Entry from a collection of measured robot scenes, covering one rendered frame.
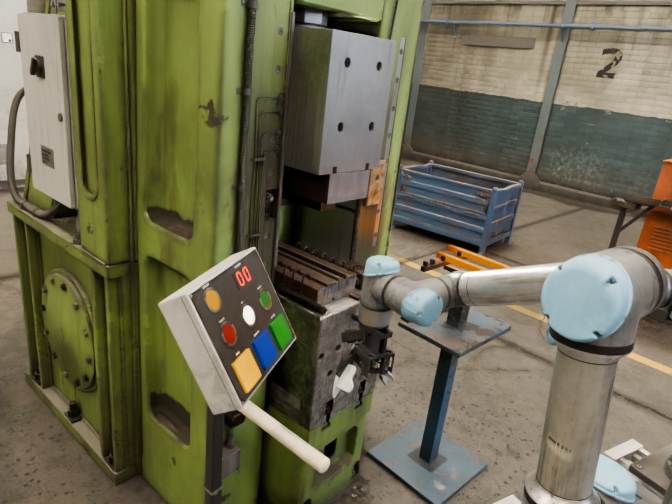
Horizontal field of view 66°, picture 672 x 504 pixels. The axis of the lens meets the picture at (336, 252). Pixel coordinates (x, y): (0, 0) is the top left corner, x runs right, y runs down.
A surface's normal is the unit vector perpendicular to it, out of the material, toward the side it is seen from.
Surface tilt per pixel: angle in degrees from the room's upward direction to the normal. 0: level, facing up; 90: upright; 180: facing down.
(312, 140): 90
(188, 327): 90
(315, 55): 90
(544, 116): 90
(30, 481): 0
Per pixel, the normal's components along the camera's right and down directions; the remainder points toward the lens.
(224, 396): -0.28, 0.30
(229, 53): 0.75, 0.30
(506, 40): -0.70, 0.17
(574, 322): -0.76, -0.04
